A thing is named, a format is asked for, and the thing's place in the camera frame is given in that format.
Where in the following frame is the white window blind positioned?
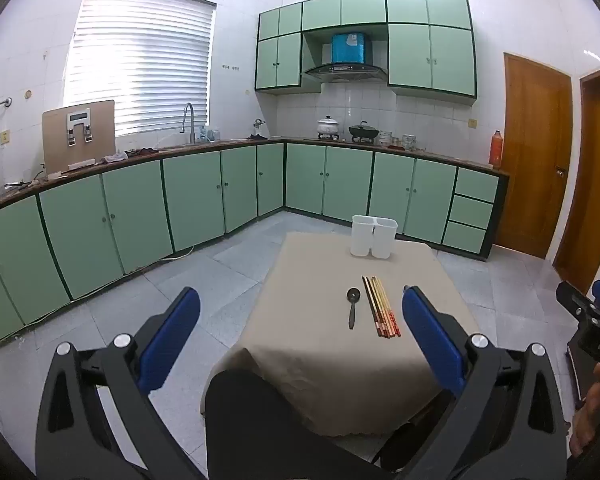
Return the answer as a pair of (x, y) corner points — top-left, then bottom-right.
(62, 0), (217, 137)

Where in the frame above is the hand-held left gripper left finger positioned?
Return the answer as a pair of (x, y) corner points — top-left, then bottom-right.
(35, 286), (216, 480)

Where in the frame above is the short green wall cabinet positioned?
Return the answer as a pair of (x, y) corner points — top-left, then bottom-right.
(301, 0), (388, 33)

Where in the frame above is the white bracket device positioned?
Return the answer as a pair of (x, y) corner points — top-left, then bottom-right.
(66, 110), (94, 149)

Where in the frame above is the bundle of mixed chopsticks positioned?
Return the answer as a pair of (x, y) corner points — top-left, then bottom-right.
(362, 275), (402, 339)

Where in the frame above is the row of green base cabinets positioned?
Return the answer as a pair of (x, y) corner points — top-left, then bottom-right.
(0, 137), (511, 348)

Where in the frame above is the black wok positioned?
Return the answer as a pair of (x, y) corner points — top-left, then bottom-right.
(348, 121), (382, 144)

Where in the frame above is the green cabinet drawer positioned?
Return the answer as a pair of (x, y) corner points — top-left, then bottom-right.
(449, 195), (495, 231)
(442, 221), (490, 256)
(455, 167), (500, 204)

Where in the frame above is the red bottle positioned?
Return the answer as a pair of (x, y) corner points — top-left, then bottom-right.
(488, 130), (504, 167)

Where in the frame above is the wide green wall cabinet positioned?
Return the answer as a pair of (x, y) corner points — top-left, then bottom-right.
(385, 0), (477, 100)

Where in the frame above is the white two-compartment utensil holder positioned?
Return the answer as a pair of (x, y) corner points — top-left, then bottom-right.
(350, 215), (398, 260)

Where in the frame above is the tall green wall cabinet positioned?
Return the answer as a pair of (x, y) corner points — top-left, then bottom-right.
(254, 2), (303, 96)

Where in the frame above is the black spoon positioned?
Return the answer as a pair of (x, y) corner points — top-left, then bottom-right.
(347, 287), (362, 331)

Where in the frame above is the beige tablecloth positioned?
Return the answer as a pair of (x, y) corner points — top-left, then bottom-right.
(201, 231), (481, 438)

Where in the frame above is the person's black trouser leg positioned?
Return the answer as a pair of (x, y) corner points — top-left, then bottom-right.
(205, 367), (381, 480)

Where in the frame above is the wooden door with handle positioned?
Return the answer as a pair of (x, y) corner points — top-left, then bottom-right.
(495, 52), (574, 261)

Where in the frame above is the chrome sink faucet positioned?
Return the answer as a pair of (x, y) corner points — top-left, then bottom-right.
(181, 102), (197, 145)

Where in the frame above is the wooden board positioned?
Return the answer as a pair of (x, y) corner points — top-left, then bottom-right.
(42, 100), (117, 178)

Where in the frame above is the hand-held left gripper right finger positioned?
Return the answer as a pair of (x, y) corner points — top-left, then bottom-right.
(390, 285), (568, 480)

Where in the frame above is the person's right hand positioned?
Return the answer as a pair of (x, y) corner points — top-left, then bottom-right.
(569, 362), (600, 458)

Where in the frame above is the plain wooden door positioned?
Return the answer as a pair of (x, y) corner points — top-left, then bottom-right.
(552, 62), (600, 296)

